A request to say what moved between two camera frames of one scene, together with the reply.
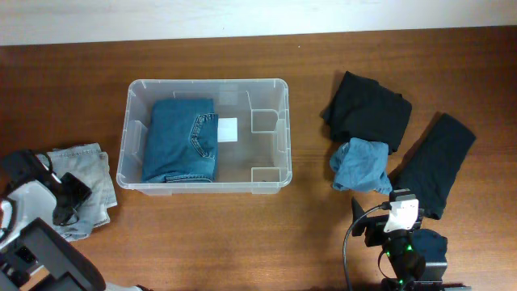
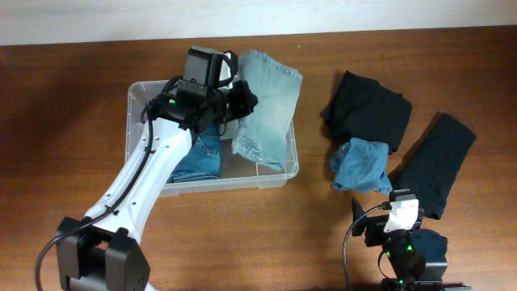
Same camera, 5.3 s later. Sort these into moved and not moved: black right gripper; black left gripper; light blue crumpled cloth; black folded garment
Moved: black left gripper
Not moved: black folded garment; black right gripper; light blue crumpled cloth
